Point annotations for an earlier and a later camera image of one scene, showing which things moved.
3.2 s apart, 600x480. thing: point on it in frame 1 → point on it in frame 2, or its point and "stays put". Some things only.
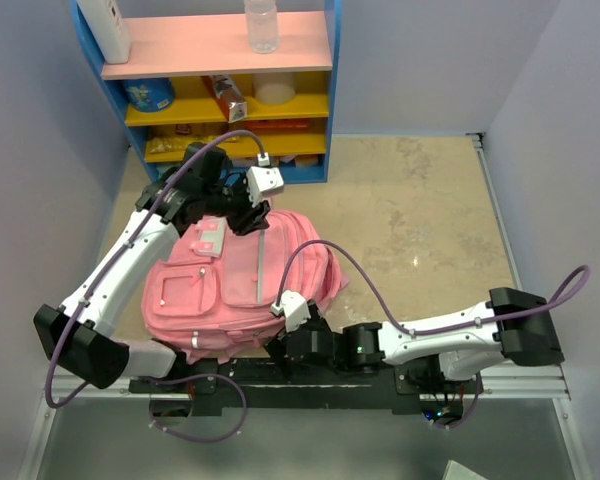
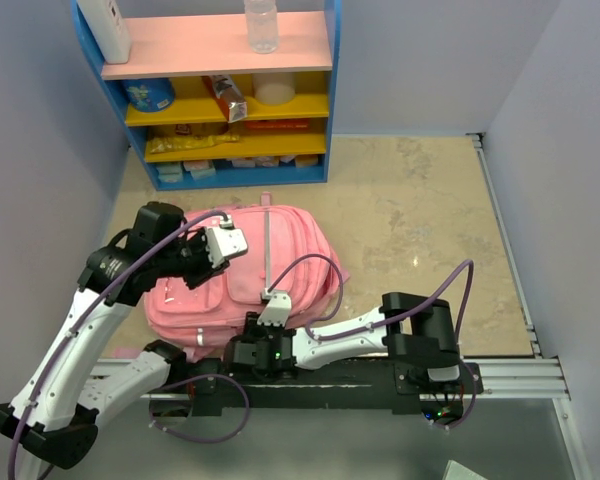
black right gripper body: (276, 350) → (253, 331)
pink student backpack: (210, 294) stays put
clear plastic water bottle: (262, 23) stays put
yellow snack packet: (176, 144) stays put
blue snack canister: (149, 94) stays put
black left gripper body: (228, 201) → (193, 261)
